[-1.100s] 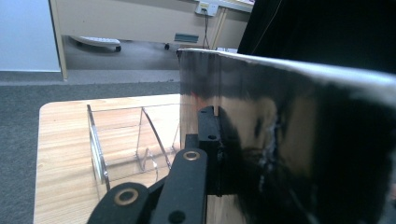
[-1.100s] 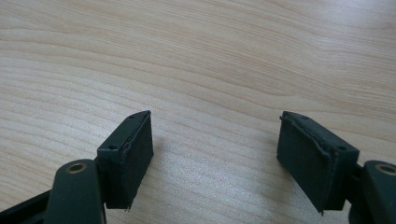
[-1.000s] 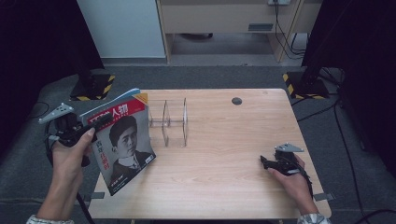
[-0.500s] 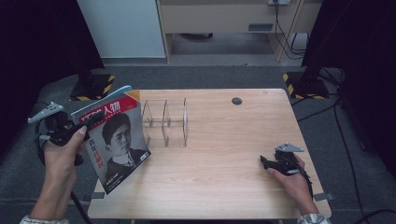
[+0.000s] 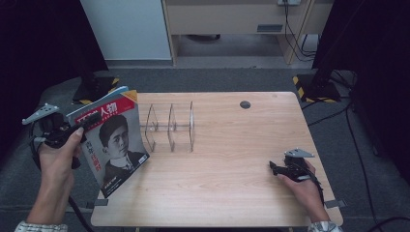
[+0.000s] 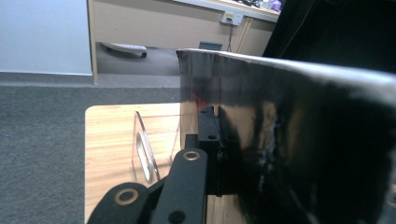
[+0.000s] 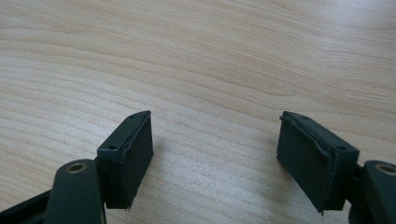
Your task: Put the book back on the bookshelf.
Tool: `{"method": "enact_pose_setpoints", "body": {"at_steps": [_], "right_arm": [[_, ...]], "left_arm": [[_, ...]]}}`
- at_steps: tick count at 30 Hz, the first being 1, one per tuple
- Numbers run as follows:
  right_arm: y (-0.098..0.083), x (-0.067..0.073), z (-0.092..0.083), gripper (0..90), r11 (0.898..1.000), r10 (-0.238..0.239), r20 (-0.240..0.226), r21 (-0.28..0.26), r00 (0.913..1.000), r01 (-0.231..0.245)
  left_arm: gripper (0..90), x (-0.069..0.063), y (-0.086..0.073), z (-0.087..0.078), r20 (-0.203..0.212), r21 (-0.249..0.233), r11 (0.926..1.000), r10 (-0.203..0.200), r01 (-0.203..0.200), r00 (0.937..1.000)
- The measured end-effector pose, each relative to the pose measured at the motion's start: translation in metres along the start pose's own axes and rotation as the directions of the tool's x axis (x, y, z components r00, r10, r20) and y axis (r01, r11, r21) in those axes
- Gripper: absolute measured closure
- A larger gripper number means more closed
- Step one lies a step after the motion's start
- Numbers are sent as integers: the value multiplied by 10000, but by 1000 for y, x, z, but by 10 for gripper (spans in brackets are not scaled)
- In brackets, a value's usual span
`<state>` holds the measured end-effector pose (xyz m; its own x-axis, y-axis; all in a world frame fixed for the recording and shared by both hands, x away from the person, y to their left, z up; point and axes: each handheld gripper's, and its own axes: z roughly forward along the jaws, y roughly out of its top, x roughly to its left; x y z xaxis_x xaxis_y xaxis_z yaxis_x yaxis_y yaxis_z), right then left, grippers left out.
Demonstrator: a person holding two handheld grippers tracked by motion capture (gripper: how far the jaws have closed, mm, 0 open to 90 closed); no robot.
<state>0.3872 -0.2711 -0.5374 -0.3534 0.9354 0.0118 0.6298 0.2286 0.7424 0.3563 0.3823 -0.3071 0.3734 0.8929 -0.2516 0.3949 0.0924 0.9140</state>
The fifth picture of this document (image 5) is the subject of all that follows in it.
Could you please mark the white power strip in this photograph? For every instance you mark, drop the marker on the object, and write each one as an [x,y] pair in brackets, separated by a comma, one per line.
[289,2]

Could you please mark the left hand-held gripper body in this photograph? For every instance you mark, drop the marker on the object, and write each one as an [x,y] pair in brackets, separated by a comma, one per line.
[53,129]

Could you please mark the clear acrylic divider rack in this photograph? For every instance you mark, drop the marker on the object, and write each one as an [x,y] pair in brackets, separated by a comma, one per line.
[170,127]

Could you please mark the light wooden desk frame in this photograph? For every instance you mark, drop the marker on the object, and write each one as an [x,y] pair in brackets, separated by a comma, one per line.
[232,19]

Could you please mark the dark round table grommet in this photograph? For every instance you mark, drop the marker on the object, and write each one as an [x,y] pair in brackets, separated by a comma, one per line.
[245,104]

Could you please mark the person's left hand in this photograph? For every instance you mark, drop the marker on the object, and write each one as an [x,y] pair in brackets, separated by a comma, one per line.
[59,164]

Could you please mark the magazine with portrait cover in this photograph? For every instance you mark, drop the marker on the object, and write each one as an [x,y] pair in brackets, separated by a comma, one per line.
[112,141]

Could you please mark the person's right hand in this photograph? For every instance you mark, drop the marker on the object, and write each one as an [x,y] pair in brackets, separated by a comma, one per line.
[304,191]

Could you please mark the black stand base striped edge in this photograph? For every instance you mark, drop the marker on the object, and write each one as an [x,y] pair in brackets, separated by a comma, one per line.
[317,90]
[93,88]

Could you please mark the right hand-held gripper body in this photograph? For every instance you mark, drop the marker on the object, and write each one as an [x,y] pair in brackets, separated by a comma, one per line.
[298,167]

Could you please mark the white cabinet panel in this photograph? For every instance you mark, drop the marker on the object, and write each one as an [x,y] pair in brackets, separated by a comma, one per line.
[125,29]

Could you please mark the black curtain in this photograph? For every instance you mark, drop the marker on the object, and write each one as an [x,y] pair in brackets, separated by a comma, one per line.
[370,64]
[38,48]

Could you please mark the grey tape strip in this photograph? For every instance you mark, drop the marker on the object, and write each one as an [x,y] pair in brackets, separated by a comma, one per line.
[336,203]
[100,202]

